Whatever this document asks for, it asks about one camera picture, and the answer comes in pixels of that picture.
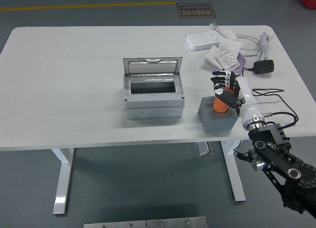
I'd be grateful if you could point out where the small white socket panel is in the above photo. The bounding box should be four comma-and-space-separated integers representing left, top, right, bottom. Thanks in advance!
205, 45, 223, 68

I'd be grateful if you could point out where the purple plastic tray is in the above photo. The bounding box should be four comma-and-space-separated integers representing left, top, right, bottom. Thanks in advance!
206, 52, 247, 73

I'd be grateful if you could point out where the large white square socket panel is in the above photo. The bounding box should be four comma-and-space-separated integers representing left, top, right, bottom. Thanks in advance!
218, 39, 242, 56

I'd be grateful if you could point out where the white table leg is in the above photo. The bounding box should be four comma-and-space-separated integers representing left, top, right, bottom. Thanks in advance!
51, 148, 75, 215
220, 139, 247, 202

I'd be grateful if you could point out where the black cable under table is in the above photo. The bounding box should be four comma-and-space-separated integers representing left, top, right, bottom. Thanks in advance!
233, 139, 250, 156

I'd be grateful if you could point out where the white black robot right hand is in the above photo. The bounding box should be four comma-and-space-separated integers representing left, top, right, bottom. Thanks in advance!
210, 70, 265, 126

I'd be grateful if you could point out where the grey metal floor box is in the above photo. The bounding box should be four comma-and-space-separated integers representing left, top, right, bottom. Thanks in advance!
194, 141, 214, 156

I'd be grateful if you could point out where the grey foam block holder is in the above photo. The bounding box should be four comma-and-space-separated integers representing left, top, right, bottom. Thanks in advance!
197, 96, 239, 135

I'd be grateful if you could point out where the white power cord with plug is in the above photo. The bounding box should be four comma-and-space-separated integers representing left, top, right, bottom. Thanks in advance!
209, 20, 275, 62

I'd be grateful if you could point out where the grey plastic enclosure box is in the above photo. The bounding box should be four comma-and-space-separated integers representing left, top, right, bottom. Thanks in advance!
123, 75, 186, 119

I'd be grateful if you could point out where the white rectangular wall plug panel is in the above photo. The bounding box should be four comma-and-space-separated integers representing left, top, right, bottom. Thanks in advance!
220, 29, 237, 41

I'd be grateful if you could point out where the white power strip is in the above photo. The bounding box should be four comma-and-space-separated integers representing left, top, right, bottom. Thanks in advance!
185, 30, 222, 51

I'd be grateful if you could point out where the grey metal plate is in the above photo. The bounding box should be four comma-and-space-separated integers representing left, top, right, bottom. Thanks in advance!
83, 220, 147, 228
146, 216, 208, 228

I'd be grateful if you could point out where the thin black adapter cable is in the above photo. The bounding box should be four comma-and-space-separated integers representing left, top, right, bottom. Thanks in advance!
241, 66, 300, 127

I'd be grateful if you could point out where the black power adapter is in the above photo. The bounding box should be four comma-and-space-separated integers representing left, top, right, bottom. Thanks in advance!
253, 59, 275, 75

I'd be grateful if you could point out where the white socket panel with label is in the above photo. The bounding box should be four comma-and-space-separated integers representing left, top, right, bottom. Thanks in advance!
214, 49, 240, 71

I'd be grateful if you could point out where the brown floor sign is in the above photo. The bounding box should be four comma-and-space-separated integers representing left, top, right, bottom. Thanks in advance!
176, 2, 217, 19

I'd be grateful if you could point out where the smoky transparent hinged box lid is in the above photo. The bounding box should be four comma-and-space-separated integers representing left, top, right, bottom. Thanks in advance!
122, 56, 183, 78

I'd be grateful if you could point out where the orange cylindrical battery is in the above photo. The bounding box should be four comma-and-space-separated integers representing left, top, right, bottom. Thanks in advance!
212, 87, 234, 114

